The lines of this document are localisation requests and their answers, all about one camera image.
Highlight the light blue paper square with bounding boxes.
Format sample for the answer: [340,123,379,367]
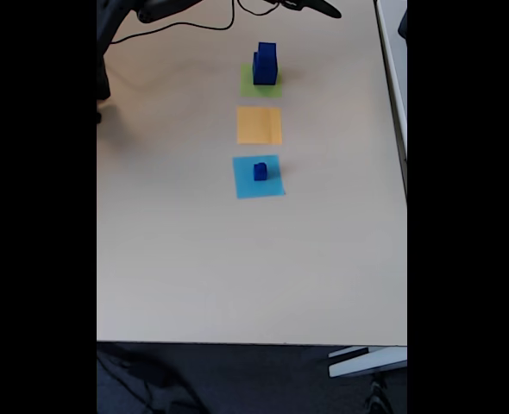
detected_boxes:
[231,154,286,200]

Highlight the white table foot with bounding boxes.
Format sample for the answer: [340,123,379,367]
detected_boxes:
[327,345,408,379]

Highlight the largest blue cube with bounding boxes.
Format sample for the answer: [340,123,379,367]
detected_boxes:
[252,51,279,86]

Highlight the green paper square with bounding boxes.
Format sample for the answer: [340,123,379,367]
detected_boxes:
[239,63,283,99]

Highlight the black camera cable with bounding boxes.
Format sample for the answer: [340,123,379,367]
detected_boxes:
[110,0,281,45]

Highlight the black floor cable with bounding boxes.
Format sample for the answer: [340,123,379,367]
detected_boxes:
[97,347,204,414]

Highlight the orange paper square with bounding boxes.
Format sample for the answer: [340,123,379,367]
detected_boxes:
[236,106,283,146]

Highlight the medium blue cube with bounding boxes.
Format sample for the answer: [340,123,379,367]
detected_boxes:
[257,41,279,70]

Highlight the white side table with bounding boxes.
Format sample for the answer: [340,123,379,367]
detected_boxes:
[374,0,408,199]

